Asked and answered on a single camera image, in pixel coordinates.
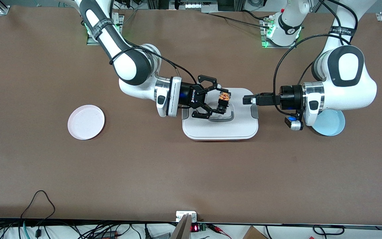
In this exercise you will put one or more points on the orange black switch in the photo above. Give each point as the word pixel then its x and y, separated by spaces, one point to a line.
pixel 224 99

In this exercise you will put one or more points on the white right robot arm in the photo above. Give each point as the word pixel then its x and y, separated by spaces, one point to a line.
pixel 131 66

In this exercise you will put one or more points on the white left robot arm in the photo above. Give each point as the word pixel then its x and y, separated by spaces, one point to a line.
pixel 343 83

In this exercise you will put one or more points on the light blue round plate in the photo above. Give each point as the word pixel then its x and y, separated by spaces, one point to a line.
pixel 330 127

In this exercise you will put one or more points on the white lunch box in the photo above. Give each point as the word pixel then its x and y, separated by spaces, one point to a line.
pixel 237 127

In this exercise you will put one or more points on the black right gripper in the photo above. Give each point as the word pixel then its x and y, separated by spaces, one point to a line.
pixel 191 96

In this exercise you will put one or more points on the grey lunch box clip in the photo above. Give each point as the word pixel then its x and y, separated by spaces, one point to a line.
pixel 254 113
pixel 185 115

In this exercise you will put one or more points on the red digit display board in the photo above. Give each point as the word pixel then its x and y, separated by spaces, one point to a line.
pixel 195 228

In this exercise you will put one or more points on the silver metal equipment rack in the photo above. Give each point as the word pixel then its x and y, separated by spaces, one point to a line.
pixel 194 6

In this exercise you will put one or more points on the pink round plate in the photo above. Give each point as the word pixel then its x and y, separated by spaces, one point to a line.
pixel 86 122

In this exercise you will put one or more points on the brown cardboard box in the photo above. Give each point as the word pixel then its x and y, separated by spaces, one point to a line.
pixel 254 234

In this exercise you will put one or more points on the black power adapter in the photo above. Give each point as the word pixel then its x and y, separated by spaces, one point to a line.
pixel 106 235

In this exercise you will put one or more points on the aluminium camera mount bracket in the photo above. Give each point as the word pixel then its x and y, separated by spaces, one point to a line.
pixel 184 229

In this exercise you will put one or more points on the red black clip leads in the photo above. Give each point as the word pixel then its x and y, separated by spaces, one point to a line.
pixel 219 229

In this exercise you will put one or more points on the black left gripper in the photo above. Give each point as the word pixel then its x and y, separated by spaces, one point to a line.
pixel 288 97

